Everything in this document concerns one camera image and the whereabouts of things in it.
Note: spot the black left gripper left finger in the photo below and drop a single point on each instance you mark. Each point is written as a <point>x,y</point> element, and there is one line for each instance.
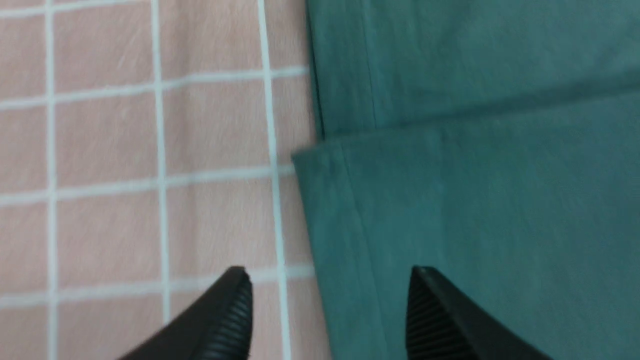
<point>217,326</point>

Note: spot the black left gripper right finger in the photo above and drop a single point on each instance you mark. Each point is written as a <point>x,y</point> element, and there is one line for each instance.
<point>442,323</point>

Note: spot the green long-sleeved shirt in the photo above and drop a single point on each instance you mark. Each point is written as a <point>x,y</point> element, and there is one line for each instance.
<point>496,141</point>

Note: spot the pink checkered tablecloth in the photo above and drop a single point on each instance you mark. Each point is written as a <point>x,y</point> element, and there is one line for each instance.
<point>146,147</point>

